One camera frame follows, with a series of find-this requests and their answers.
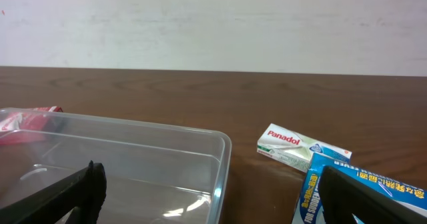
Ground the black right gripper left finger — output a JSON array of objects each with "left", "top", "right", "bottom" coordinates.
[{"left": 1, "top": 161, "right": 107, "bottom": 224}]

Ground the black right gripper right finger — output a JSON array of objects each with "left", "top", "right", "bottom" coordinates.
[{"left": 319, "top": 166, "right": 426, "bottom": 224}]

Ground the blue Kool Fever box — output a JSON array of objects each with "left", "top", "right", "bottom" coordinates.
[{"left": 292, "top": 154, "right": 426, "bottom": 224}]

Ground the white Panadol box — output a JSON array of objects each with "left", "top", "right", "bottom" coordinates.
[{"left": 257, "top": 123, "right": 352, "bottom": 173}]

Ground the red Panadol box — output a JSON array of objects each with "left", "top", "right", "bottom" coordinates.
[{"left": 1, "top": 111, "right": 62, "bottom": 145}]

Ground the clear plastic container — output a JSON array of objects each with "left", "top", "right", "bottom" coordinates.
[{"left": 1, "top": 108, "right": 232, "bottom": 223}]

